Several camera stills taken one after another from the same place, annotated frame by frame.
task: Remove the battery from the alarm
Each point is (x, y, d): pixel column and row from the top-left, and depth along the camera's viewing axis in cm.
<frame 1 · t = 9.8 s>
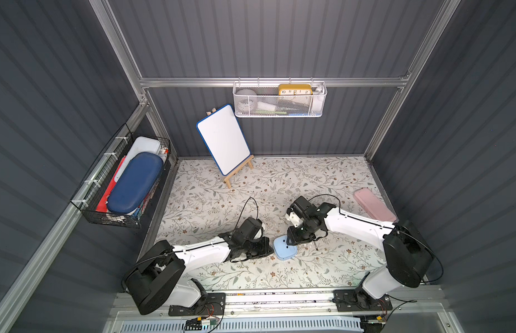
left hand: (275, 254, 81), fingers closed
right hand: (293, 240, 84), fingers open
light blue alarm clock: (281, 250, 85), point 4 cm above the table
black yellow screwdriver: (317, 249, 88), on the table
pink rectangular case: (372, 205, 99), point 3 cm above the table
small wooden easel: (247, 161, 111), point 8 cm above the table
dark blue oval case: (135, 183, 70), point 33 cm above the table

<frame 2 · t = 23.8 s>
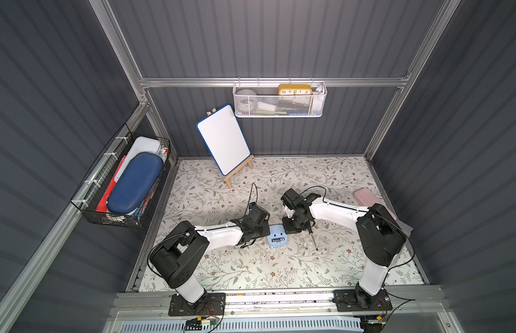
left hand: (269, 230, 90), fingers closed
right hand: (290, 229, 90), fingers closed
light blue alarm clock: (277, 237, 88), point 3 cm above the table
the other named things where they were.

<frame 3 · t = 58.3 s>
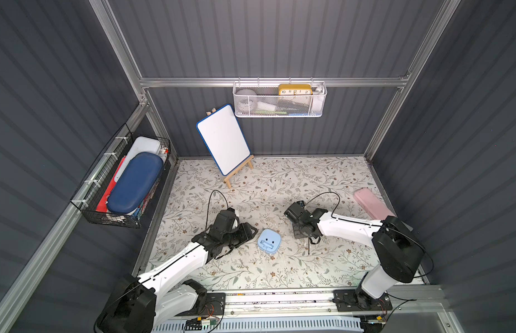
left hand: (255, 234, 82), fingers open
right hand: (305, 228, 90), fingers closed
light blue alarm clock: (269, 241, 87), point 4 cm above the table
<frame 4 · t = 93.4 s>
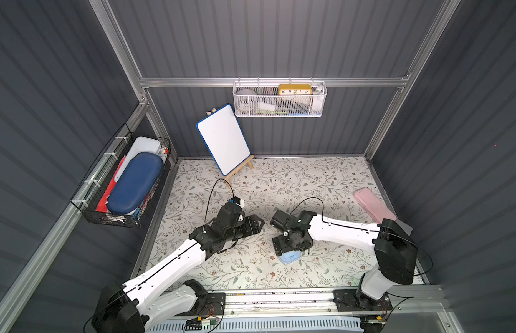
left hand: (259, 225, 77), fingers open
right hand: (287, 246, 83), fingers open
light blue alarm clock: (288, 257, 82), point 4 cm above the table
